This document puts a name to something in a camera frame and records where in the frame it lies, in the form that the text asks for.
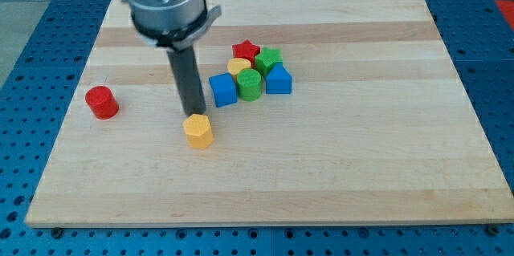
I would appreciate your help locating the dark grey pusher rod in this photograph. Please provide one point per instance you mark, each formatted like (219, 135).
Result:
(189, 85)

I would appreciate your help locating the red cylinder block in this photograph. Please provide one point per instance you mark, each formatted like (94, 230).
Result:
(102, 102)

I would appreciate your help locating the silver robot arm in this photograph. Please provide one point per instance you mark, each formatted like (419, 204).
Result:
(176, 25)

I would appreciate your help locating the blue cube block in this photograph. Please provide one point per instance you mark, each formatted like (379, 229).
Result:
(223, 89)

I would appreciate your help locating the yellow heart block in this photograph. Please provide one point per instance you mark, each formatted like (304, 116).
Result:
(236, 65)

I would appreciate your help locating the red star block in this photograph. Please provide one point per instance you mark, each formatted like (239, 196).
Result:
(246, 50)

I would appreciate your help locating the green cylinder block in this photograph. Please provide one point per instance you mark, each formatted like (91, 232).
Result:
(249, 83)

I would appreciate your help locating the yellow hexagon block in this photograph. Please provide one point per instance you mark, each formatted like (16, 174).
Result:
(198, 131)

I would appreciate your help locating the green star block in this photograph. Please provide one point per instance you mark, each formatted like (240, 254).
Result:
(267, 59)

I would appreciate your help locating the blue triangle block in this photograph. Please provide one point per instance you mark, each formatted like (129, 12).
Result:
(279, 80)

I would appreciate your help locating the wooden board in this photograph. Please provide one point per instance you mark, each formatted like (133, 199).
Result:
(378, 129)

